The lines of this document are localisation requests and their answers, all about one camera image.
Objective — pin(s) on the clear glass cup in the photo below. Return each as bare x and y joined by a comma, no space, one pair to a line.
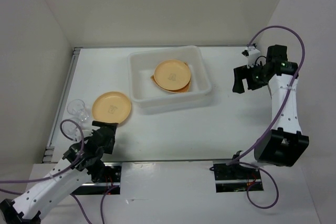
70,130
78,108

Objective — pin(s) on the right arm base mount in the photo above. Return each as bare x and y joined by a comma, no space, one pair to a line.
235,178

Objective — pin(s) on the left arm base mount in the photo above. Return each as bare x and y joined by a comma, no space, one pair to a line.
111,177

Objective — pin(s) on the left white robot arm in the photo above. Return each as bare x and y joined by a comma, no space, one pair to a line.
81,163

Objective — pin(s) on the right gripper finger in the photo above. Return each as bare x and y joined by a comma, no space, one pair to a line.
254,85
241,73

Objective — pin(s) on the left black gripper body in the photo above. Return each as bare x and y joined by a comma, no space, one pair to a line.
108,149

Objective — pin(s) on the clear plastic bin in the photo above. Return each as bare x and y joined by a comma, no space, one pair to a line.
145,91

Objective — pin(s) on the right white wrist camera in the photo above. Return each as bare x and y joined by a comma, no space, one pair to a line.
251,53

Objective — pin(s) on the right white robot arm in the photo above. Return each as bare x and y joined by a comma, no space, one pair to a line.
284,142

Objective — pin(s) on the woven bamboo triangular basket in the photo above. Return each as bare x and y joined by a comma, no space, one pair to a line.
183,90

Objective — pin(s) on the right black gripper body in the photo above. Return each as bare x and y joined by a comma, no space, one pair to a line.
258,74

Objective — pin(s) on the clear glass cup front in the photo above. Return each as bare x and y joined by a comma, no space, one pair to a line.
70,130

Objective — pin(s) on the tan round plate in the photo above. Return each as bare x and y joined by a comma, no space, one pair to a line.
172,75
111,107

